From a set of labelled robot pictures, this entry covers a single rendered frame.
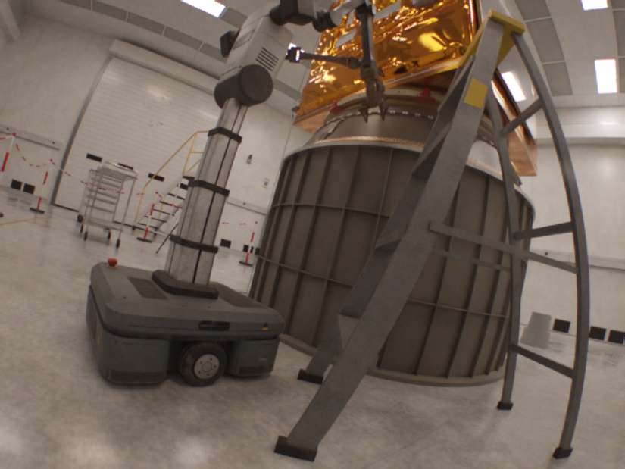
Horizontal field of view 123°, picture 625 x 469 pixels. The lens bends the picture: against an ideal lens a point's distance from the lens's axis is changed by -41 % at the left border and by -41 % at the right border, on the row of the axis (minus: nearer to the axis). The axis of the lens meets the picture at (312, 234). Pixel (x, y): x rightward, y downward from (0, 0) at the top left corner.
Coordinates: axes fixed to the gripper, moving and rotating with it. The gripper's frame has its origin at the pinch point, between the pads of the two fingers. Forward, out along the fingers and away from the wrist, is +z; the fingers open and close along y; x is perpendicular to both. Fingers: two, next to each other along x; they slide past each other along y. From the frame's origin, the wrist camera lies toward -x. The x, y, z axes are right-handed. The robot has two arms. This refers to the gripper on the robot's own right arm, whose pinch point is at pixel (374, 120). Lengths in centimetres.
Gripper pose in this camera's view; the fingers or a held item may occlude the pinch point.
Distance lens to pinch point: 148.9
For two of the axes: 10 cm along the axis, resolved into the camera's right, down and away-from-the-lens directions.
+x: -6.7, 3.0, -6.8
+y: -7.3, -1.3, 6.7
